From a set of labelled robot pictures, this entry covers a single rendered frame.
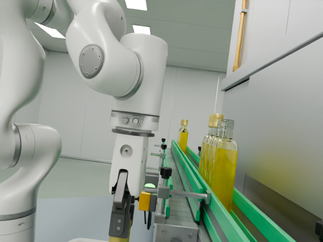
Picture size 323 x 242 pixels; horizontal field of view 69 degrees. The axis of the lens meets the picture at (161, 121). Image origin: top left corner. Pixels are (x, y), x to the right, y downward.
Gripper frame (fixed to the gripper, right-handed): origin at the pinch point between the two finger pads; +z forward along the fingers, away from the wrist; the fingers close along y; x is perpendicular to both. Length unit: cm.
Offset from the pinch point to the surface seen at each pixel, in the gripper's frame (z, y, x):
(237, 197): -1.9, 17.1, -24.7
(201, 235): 5.7, 11.3, -16.0
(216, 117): -21.4, 32.5, -20.1
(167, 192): -2.3, 12.1, -7.5
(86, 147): 73, 603, 215
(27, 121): 17, 545, 356
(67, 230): 35, 64, 33
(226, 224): -1.6, 0.0, -17.8
